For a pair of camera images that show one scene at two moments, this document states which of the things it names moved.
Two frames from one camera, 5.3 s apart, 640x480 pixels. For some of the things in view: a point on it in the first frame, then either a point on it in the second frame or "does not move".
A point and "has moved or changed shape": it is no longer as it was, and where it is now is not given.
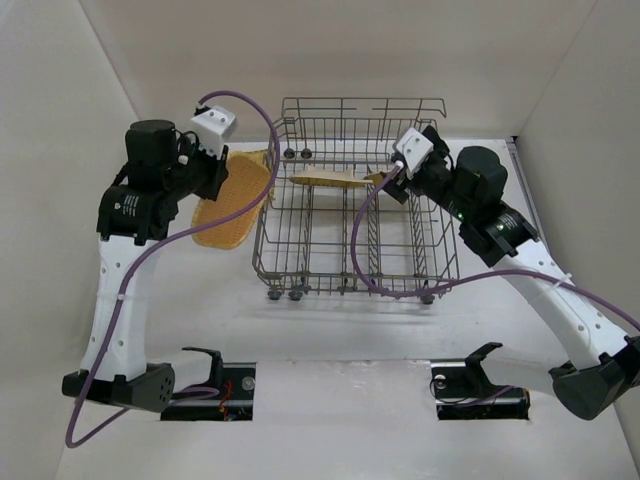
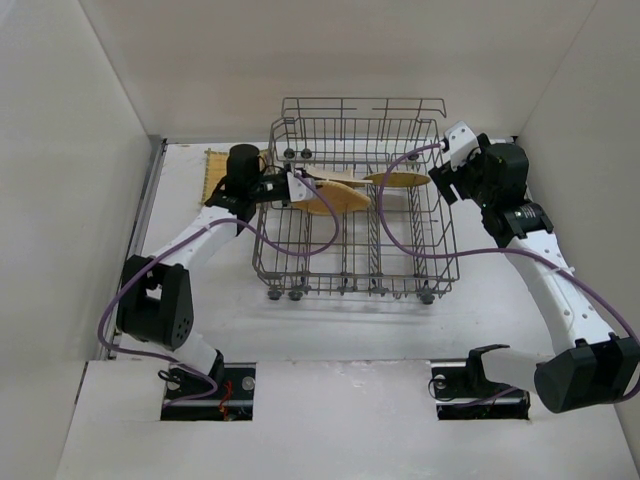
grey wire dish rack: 329,221 does not move
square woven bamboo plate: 248,175 has moved or changed shape
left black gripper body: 218,175 to 279,185
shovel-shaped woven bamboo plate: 319,177 does not move
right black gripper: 400,187 to 446,180
